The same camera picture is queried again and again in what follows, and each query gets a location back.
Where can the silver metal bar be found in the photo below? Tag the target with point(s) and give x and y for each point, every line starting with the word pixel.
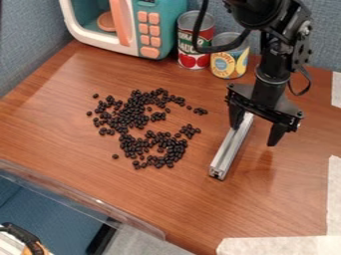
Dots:
pixel 231 147

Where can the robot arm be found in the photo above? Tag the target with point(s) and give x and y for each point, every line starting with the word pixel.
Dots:
pixel 275 20

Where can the red and white can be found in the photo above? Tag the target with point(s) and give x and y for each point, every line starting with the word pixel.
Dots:
pixel 195 41

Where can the yellow and blue can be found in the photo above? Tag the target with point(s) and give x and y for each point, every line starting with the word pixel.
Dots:
pixel 228 58

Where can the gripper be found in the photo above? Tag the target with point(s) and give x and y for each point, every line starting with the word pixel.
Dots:
pixel 265 97

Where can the toy microwave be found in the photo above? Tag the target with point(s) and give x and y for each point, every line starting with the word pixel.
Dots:
pixel 126 25

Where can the pile of black bits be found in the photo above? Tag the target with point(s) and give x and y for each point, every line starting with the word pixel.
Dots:
pixel 144 127

